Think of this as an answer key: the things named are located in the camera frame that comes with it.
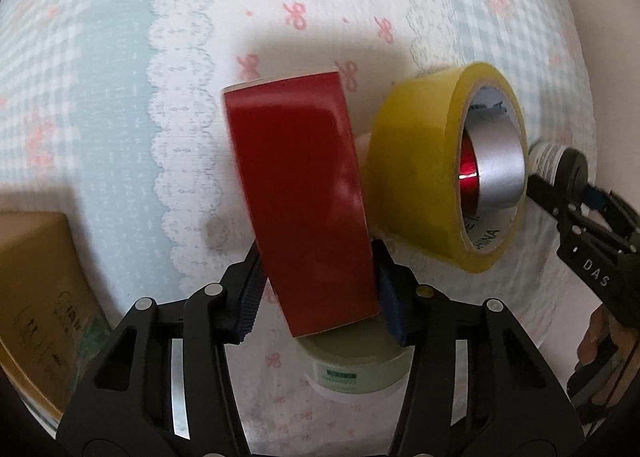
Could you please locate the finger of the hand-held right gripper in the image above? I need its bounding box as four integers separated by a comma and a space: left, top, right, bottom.
526, 175, 628, 252
584, 183, 640, 240

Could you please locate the brown cardboard box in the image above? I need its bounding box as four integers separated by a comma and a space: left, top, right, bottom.
0, 211, 113, 430

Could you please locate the person's right hand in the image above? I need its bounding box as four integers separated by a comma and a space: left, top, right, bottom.
575, 304, 638, 390

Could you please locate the beige tape roll green label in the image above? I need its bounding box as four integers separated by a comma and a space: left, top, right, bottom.
296, 318, 416, 396

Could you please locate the silver tape roll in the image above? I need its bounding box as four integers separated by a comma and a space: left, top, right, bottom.
460, 116, 527, 215

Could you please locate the red tape roll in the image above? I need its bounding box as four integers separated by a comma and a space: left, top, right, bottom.
221, 68, 382, 339

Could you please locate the yellow tape roll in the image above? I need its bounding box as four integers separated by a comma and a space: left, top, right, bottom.
368, 61, 528, 274

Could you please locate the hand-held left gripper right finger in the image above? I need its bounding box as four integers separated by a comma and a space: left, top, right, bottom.
369, 238, 586, 457

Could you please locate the printed checked bedsheet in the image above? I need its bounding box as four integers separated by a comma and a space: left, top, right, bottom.
0, 0, 601, 448

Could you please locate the white bottle black cap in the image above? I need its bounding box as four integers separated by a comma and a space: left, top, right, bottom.
528, 139, 591, 199

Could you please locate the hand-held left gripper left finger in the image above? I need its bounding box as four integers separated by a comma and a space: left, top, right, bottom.
56, 241, 266, 457

